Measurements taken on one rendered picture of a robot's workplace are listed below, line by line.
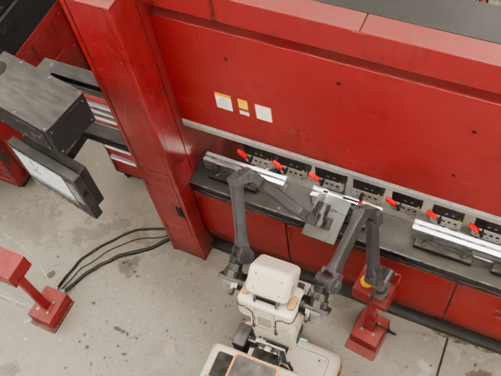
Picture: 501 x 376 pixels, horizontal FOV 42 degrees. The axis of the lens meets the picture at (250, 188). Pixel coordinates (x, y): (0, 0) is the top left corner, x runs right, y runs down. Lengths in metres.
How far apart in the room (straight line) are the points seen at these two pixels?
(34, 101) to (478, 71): 1.80
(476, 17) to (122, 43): 1.39
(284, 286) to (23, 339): 2.27
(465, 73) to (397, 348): 2.24
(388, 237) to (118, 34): 1.75
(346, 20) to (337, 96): 0.42
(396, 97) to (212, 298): 2.23
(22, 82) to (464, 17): 1.85
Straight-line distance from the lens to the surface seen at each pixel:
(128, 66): 2.95
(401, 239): 3.59
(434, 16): 2.53
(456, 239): 3.52
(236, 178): 2.99
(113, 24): 2.77
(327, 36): 2.54
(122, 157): 4.70
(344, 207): 3.52
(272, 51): 2.75
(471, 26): 2.52
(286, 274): 2.93
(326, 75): 2.73
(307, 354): 3.96
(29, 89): 3.06
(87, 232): 4.89
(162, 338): 4.41
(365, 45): 2.50
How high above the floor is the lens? 4.06
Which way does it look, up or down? 58 degrees down
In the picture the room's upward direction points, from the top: 12 degrees counter-clockwise
